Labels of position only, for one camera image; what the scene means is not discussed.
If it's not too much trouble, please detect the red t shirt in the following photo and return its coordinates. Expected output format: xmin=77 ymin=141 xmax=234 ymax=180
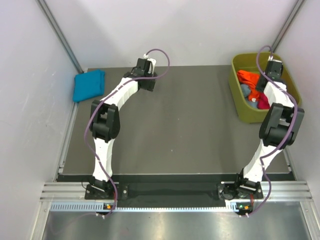
xmin=257 ymin=92 xmax=270 ymax=110

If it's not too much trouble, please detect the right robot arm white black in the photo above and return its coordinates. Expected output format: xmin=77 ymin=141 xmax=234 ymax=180
xmin=219 ymin=56 xmax=305 ymax=201

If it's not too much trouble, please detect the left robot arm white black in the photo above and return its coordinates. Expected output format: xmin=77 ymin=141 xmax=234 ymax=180
xmin=85 ymin=55 xmax=157 ymax=200

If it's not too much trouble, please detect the orange t shirt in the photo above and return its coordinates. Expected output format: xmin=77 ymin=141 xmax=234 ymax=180
xmin=236 ymin=70 xmax=260 ymax=102

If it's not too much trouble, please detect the olive green plastic bin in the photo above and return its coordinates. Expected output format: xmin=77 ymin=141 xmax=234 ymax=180
xmin=228 ymin=52 xmax=302 ymax=124

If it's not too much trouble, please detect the grey blue t shirt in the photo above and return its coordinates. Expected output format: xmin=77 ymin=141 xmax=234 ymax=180
xmin=240 ymin=84 xmax=258 ymax=109

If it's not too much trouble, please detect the folded blue t shirt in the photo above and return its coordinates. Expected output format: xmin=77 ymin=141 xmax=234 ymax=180
xmin=72 ymin=69 xmax=105 ymax=103

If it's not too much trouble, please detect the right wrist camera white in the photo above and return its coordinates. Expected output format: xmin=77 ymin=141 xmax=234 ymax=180
xmin=267 ymin=55 xmax=283 ymax=67

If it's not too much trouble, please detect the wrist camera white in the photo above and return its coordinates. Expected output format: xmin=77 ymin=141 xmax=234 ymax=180
xmin=267 ymin=55 xmax=283 ymax=67
xmin=143 ymin=53 xmax=157 ymax=75

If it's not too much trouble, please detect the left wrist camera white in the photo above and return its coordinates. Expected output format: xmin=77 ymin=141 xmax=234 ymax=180
xmin=143 ymin=53 xmax=157 ymax=75

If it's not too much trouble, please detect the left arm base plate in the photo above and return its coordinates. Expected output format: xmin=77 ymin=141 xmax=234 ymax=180
xmin=84 ymin=182 xmax=129 ymax=200

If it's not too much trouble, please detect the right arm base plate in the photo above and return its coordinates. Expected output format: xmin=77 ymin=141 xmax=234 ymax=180
xmin=217 ymin=181 xmax=264 ymax=201

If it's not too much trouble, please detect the slotted cable duct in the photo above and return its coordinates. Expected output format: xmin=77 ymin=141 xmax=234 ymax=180
xmin=49 ymin=202 xmax=252 ymax=214

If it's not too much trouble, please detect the aluminium frame rail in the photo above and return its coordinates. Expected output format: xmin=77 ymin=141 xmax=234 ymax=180
xmin=40 ymin=181 xmax=313 ymax=202

